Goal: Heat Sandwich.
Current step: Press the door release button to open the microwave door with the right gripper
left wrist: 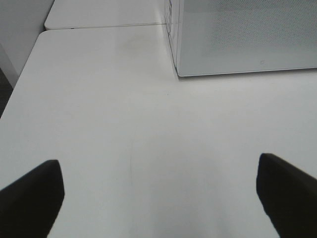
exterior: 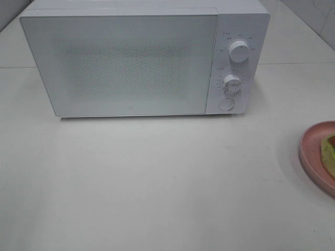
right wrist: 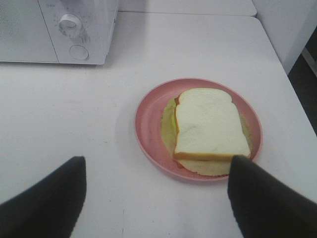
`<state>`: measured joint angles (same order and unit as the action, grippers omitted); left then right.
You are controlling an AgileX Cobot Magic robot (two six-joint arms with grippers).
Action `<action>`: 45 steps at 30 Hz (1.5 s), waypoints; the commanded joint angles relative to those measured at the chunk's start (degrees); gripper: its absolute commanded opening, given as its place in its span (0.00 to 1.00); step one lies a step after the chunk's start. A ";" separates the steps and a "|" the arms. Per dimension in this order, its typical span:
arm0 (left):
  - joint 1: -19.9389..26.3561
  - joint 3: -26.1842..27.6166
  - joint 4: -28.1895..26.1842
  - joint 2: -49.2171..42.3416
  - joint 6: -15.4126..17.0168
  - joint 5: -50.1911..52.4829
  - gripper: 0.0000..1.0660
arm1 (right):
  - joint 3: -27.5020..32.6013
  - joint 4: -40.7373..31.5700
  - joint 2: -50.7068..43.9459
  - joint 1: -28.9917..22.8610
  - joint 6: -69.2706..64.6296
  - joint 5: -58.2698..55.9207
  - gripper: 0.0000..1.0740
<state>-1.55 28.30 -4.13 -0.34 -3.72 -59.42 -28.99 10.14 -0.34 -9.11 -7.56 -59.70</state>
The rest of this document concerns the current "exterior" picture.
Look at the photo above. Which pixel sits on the round white door button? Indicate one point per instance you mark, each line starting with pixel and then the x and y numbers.
pixel 226 104

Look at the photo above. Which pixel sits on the white microwave door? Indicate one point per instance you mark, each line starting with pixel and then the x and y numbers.
pixel 99 66

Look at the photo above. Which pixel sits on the pink plate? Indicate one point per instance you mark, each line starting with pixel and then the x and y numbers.
pixel 310 155

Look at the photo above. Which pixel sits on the sandwich with lettuce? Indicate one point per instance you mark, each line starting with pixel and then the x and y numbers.
pixel 327 153

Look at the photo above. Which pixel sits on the lower white timer knob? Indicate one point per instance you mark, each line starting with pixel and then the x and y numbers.
pixel 232 84

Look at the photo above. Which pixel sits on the upper white power knob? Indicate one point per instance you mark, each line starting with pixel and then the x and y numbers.
pixel 239 51

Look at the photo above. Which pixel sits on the white microwave oven body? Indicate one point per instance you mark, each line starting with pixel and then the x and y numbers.
pixel 246 20

